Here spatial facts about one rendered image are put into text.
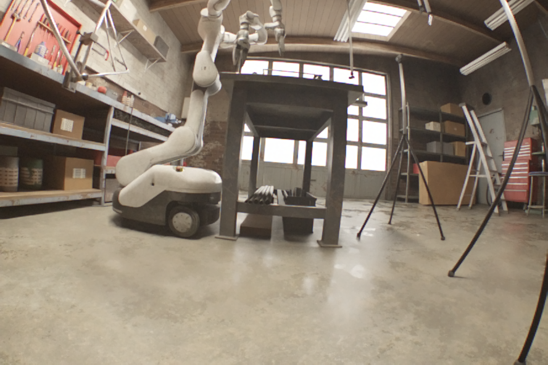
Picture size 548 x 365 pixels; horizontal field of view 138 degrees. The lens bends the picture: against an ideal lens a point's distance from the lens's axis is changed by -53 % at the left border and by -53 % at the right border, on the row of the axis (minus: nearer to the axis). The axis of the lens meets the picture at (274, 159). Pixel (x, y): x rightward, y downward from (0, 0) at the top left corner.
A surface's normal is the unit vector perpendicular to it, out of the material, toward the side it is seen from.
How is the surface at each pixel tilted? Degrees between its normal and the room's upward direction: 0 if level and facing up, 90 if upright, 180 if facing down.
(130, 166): 90
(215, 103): 90
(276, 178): 90
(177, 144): 90
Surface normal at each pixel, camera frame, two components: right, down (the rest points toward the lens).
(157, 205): 0.10, -0.08
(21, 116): 1.00, 0.08
